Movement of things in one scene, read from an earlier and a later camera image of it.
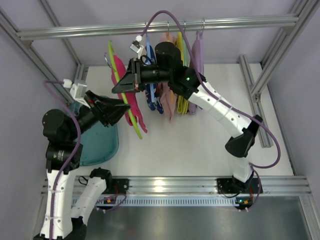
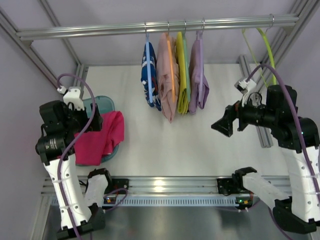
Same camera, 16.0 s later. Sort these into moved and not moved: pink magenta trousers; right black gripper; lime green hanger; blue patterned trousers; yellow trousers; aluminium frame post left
Moved: lime green hanger; right black gripper; pink magenta trousers
Not moved: aluminium frame post left; yellow trousers; blue patterned trousers
